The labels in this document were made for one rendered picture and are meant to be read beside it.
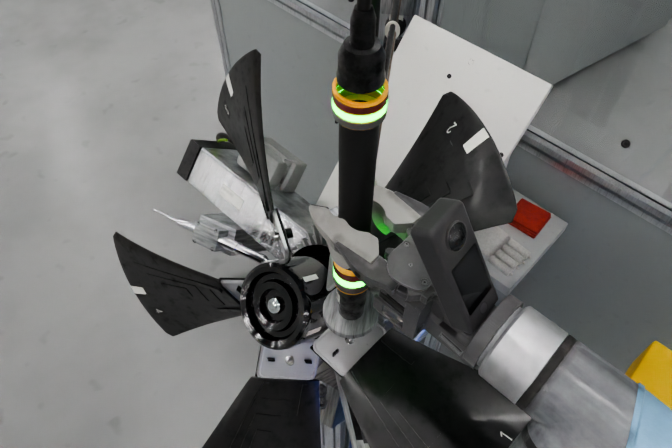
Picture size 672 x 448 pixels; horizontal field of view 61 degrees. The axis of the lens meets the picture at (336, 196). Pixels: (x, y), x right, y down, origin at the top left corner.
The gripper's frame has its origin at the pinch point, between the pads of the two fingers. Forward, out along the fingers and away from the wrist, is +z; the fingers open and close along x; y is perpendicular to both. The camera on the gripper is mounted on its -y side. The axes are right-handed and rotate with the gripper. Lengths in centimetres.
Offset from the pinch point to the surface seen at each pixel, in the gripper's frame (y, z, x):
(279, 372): 36.5, 3.0, -8.2
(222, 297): 35.0, 17.7, -6.7
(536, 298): 99, -12, 70
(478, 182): 4.1, -7.8, 14.9
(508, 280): 61, -9, 44
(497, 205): 3.4, -11.3, 13.1
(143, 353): 148, 80, -13
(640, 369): 39, -35, 31
